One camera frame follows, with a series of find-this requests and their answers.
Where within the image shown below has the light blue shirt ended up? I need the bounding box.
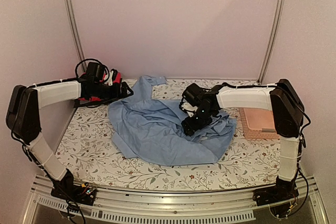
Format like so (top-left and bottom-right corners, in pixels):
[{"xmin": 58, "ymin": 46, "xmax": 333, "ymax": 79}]
[{"xmin": 108, "ymin": 76, "xmax": 237, "ymax": 166}]

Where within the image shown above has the pink perforated plastic basket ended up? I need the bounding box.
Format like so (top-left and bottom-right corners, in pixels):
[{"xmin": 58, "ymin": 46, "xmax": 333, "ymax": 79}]
[{"xmin": 239, "ymin": 108, "xmax": 280, "ymax": 140}]

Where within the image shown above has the aluminium frame post left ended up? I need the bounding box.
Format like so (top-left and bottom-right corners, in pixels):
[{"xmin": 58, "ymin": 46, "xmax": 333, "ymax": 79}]
[{"xmin": 64, "ymin": 0, "xmax": 85, "ymax": 61}]

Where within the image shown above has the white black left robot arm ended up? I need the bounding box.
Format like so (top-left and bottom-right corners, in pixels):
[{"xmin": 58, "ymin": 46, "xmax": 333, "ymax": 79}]
[{"xmin": 5, "ymin": 58, "xmax": 133, "ymax": 200}]

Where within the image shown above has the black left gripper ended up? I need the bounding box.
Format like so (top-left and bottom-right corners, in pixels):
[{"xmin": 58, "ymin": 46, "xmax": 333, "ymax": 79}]
[{"xmin": 91, "ymin": 81, "xmax": 133, "ymax": 104}]

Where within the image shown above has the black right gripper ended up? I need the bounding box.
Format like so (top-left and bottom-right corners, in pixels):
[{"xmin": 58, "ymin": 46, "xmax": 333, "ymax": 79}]
[{"xmin": 182, "ymin": 106, "xmax": 214, "ymax": 136}]

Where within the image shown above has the aluminium frame post right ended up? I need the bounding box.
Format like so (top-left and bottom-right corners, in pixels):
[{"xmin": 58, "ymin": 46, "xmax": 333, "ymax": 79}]
[{"xmin": 257, "ymin": 0, "xmax": 285, "ymax": 83}]

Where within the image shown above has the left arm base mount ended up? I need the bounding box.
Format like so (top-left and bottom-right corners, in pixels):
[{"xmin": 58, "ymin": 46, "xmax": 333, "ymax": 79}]
[{"xmin": 51, "ymin": 181, "xmax": 97, "ymax": 206}]

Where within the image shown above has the aluminium frame post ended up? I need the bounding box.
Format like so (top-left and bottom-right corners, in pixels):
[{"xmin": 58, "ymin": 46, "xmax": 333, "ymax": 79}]
[
  {"xmin": 257, "ymin": 0, "xmax": 285, "ymax": 83},
  {"xmin": 64, "ymin": 0, "xmax": 85, "ymax": 61}
]

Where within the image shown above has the floral patterned tablecloth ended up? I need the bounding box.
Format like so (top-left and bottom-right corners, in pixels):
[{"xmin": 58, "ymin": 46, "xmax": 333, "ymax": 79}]
[{"xmin": 56, "ymin": 79, "xmax": 280, "ymax": 191}]

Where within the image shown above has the aluminium front rail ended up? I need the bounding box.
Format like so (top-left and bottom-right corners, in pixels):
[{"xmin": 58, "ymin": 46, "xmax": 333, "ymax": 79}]
[{"xmin": 23, "ymin": 175, "xmax": 329, "ymax": 223}]

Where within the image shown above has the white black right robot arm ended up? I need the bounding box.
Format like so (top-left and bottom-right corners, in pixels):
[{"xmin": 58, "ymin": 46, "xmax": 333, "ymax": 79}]
[{"xmin": 179, "ymin": 79, "xmax": 311, "ymax": 201}]

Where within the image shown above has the red t-shirt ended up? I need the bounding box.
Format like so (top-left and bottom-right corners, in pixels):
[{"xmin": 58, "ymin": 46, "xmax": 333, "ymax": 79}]
[{"xmin": 77, "ymin": 70, "xmax": 123, "ymax": 103}]

